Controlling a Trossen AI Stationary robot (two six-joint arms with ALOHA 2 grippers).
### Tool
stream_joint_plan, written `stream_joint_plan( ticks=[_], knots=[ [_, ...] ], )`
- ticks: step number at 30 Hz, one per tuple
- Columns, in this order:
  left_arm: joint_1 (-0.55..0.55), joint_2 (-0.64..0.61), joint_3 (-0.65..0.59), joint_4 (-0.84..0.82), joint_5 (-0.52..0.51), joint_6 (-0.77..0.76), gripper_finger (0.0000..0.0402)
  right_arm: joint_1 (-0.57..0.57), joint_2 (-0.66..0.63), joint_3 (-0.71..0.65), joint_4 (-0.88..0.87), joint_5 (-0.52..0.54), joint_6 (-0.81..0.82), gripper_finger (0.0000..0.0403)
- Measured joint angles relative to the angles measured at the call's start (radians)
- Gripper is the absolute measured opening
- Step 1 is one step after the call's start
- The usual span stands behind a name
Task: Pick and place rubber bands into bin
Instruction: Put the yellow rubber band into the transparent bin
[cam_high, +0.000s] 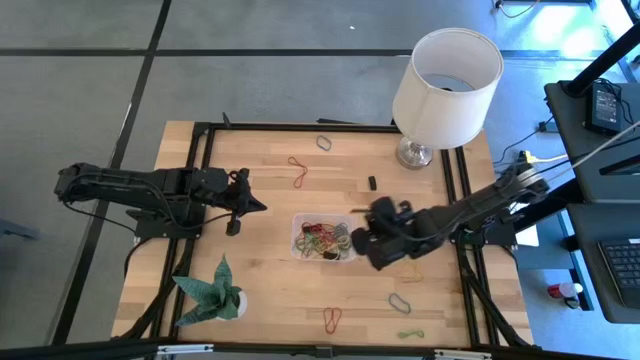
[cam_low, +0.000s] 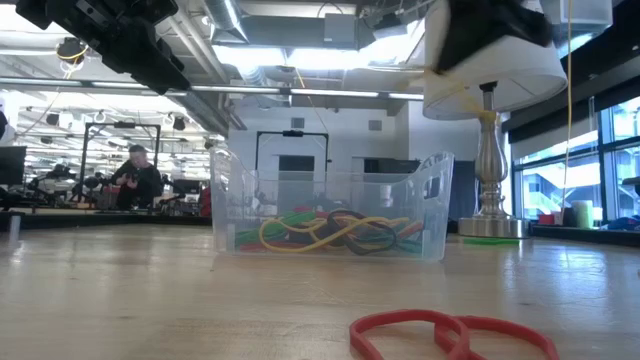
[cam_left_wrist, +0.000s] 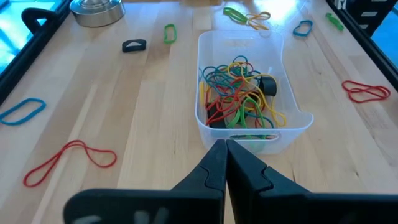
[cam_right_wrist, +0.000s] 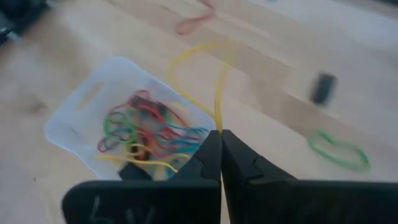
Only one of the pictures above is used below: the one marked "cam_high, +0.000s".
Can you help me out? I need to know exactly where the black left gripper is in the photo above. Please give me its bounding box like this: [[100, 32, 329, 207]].
[[194, 168, 268, 237]]

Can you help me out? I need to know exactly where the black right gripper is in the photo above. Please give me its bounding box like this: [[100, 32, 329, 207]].
[[352, 196, 436, 271]]

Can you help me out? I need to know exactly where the teal rubber band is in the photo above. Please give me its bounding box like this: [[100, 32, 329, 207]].
[[332, 222, 353, 249]]

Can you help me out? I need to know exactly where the yellow rubber band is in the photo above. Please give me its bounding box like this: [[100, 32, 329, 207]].
[[397, 261, 426, 285]]

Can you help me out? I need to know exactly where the wide green rubber band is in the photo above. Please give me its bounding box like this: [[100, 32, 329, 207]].
[[294, 234, 321, 254]]

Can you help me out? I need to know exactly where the clear plastic bin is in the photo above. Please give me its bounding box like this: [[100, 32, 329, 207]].
[[290, 212, 360, 263]]

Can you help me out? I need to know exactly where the green plant in white pot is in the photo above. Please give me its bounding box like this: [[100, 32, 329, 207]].
[[171, 253, 249, 327]]

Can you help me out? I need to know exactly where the white shade silver table lamp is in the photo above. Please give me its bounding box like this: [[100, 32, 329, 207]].
[[391, 27, 505, 171]]

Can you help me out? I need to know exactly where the yellow power plug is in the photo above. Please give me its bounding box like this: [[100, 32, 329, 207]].
[[517, 148, 571, 166]]

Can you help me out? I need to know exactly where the red and white bottle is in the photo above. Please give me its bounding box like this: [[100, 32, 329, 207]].
[[546, 281, 585, 301]]

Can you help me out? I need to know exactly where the black side desk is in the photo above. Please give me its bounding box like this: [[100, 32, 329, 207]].
[[543, 79, 640, 325]]

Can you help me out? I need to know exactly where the grey floor object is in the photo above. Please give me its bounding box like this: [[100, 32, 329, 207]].
[[0, 218, 41, 242]]

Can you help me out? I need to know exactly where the black keyboard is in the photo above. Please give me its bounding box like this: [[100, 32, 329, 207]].
[[597, 238, 640, 309]]

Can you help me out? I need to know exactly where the black electronic box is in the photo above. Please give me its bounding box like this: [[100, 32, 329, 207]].
[[584, 81, 625, 137]]

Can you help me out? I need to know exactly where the black pole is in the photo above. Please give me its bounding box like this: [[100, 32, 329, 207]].
[[562, 22, 640, 99]]

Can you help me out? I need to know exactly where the silver metal bracket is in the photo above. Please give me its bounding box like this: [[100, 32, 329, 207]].
[[157, 343, 215, 357], [432, 348, 494, 360]]

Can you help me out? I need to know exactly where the white cable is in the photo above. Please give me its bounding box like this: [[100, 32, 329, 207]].
[[569, 119, 640, 169]]

